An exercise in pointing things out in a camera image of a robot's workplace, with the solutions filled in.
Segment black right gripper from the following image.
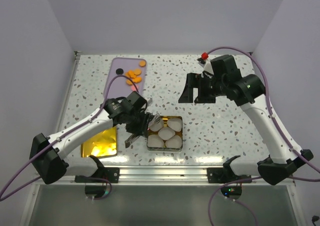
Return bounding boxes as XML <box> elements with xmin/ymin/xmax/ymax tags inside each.
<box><xmin>179</xmin><ymin>72</ymin><xmax>228</xmax><ymax>104</ymax></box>

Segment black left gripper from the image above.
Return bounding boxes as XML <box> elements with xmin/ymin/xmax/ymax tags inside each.
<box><xmin>126</xmin><ymin>109</ymin><xmax>151</xmax><ymax>137</ymax></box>

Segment steel tongs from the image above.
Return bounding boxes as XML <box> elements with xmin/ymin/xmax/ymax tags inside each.
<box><xmin>124</xmin><ymin>98</ymin><xmax>161</xmax><ymax>148</ymax></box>

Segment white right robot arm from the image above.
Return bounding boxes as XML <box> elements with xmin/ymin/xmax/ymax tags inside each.
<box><xmin>178</xmin><ymin>54</ymin><xmax>314</xmax><ymax>185</ymax></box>

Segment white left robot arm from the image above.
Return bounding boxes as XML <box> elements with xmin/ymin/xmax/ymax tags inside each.
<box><xmin>29</xmin><ymin>92</ymin><xmax>160</xmax><ymax>184</ymax></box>

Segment white paper cup top-left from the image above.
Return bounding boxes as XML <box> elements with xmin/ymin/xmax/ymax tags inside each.
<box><xmin>149</xmin><ymin>118</ymin><xmax>164</xmax><ymax>132</ymax></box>

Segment white paper cup bottom-left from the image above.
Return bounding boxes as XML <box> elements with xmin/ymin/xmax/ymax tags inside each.
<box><xmin>147</xmin><ymin>134</ymin><xmax>164</xmax><ymax>148</ymax></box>

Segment green christmas cookie tin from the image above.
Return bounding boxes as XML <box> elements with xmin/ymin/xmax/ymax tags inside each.
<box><xmin>146</xmin><ymin>116</ymin><xmax>183</xmax><ymax>152</ymax></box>

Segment white paper cup centre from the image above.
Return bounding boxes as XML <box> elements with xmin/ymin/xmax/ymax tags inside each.
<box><xmin>158</xmin><ymin>127</ymin><xmax>175</xmax><ymax>140</ymax></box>

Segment red emergency button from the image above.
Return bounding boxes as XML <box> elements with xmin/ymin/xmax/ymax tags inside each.
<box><xmin>197</xmin><ymin>52</ymin><xmax>209</xmax><ymax>64</ymax></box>

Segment purple tray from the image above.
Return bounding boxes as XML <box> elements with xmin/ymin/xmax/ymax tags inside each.
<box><xmin>103</xmin><ymin>57</ymin><xmax>147</xmax><ymax>98</ymax></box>

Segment white paper cup top-right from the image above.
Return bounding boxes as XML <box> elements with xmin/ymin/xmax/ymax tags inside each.
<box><xmin>167</xmin><ymin>118</ymin><xmax>183</xmax><ymax>132</ymax></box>

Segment gold tin lid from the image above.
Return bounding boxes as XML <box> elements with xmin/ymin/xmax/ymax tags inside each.
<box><xmin>81</xmin><ymin>127</ymin><xmax>118</xmax><ymax>158</ymax></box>

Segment white paper cup bottom-right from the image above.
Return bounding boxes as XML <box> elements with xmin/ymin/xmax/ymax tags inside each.
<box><xmin>165</xmin><ymin>135</ymin><xmax>183</xmax><ymax>149</ymax></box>

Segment orange cookie pile on tray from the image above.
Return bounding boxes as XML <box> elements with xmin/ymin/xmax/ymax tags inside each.
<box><xmin>124</xmin><ymin>69</ymin><xmax>142</xmax><ymax>83</ymax></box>

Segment black sandwich cookie on tray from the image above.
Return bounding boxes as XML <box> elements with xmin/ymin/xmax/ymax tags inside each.
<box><xmin>116</xmin><ymin>68</ymin><xmax>124</xmax><ymax>75</ymax></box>

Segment orange cookie at tray top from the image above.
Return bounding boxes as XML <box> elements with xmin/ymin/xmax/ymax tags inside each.
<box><xmin>139</xmin><ymin>61</ymin><xmax>146</xmax><ymax>67</ymax></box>

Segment aluminium front rail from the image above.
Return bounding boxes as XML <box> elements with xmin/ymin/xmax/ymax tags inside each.
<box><xmin>32</xmin><ymin>167</ymin><xmax>296</xmax><ymax>185</ymax></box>

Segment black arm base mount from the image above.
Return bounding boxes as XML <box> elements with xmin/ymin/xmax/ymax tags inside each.
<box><xmin>74</xmin><ymin>155</ymin><xmax>120</xmax><ymax>183</ymax></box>

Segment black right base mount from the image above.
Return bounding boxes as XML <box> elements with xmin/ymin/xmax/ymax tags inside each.
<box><xmin>206</xmin><ymin>155</ymin><xmax>252</xmax><ymax>184</ymax></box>

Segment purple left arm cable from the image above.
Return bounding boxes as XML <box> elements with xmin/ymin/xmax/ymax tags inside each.
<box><xmin>0</xmin><ymin>75</ymin><xmax>141</xmax><ymax>201</ymax></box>

